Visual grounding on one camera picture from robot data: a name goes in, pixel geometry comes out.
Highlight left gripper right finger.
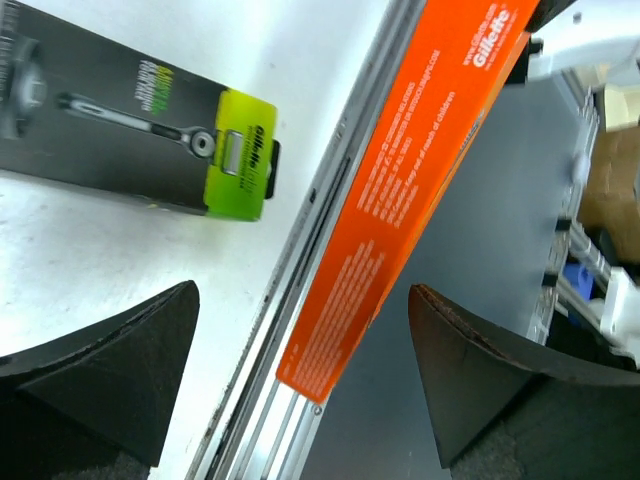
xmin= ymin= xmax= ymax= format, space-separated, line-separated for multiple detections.
xmin=408 ymin=285 xmax=639 ymax=479

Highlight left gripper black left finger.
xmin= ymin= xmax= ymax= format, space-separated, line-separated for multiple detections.
xmin=1 ymin=280 xmax=200 ymax=479

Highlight orange razor box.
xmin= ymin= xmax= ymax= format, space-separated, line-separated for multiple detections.
xmin=276 ymin=0 xmax=536 ymax=404

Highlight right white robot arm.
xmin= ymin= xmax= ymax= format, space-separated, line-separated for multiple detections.
xmin=527 ymin=0 xmax=639 ymax=87

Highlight cardboard box off table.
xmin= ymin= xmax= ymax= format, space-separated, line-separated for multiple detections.
xmin=579 ymin=85 xmax=639 ymax=263

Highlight black green razor box centre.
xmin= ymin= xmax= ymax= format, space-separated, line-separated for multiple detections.
xmin=1 ymin=1 xmax=280 ymax=221

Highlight aluminium rail frame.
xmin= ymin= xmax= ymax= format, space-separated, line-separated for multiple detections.
xmin=187 ymin=1 xmax=425 ymax=479

